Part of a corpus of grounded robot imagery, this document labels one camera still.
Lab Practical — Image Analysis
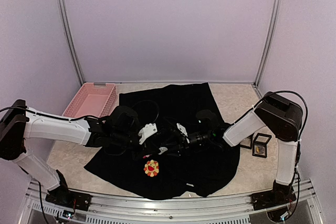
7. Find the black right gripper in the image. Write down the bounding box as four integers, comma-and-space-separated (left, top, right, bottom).
161, 131, 211, 159

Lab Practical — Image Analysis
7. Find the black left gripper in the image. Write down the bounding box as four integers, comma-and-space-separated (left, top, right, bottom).
112, 130, 161, 162

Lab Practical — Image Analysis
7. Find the black t-shirt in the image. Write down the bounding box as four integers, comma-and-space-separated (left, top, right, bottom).
85, 83, 240, 200

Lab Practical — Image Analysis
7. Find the round blue pin badge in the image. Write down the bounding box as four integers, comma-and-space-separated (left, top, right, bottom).
159, 147, 168, 155

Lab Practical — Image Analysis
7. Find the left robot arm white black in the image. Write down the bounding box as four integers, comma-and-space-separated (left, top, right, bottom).
1, 99, 158, 206

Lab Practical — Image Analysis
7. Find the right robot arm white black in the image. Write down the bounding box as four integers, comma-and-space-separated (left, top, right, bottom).
166, 90, 308, 207

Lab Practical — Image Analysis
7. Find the orange yellow flower brooch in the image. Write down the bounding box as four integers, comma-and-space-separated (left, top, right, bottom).
143, 160, 159, 177

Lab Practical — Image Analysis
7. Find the black display box left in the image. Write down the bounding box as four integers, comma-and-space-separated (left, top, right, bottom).
239, 137, 253, 150

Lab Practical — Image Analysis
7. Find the black display box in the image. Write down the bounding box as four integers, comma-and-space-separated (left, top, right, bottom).
239, 137, 253, 150
252, 133, 272, 158

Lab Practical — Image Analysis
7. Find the pink plastic basket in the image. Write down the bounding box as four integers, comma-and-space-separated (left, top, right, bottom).
62, 82, 117, 118

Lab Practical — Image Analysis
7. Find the black display box right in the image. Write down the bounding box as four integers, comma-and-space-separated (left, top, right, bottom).
252, 133, 272, 158

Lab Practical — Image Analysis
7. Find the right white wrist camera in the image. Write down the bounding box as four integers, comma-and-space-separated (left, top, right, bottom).
176, 123, 188, 138

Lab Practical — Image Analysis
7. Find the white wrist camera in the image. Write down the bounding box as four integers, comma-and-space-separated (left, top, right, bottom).
176, 123, 188, 138
138, 123, 158, 145

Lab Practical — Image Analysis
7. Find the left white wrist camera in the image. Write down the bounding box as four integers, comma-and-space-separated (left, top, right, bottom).
138, 123, 158, 145

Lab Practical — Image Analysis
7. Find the front aluminium rail base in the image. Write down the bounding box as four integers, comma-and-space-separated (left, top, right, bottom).
18, 179, 323, 224

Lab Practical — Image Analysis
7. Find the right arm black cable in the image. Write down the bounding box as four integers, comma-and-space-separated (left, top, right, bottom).
272, 90, 308, 141

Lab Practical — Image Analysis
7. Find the left aluminium frame post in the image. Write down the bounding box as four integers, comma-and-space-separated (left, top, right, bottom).
57, 0, 85, 85

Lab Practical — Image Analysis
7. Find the aluminium frame post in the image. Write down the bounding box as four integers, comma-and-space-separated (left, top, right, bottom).
254, 0, 281, 90
57, 0, 85, 85

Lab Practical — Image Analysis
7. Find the right aluminium frame post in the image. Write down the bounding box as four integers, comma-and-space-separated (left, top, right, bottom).
254, 0, 281, 90

